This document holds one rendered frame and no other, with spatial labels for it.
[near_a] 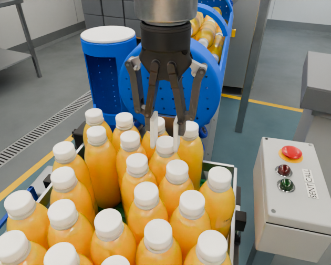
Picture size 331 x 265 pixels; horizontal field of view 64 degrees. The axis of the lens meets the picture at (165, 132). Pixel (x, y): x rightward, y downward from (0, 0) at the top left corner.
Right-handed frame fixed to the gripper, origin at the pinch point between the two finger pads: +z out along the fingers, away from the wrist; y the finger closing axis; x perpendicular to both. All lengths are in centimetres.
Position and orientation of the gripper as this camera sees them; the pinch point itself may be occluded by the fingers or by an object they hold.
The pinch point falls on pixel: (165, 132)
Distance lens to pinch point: 50.3
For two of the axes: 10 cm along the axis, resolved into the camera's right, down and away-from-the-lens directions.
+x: -2.5, 5.7, -7.8
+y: -9.7, -1.5, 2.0
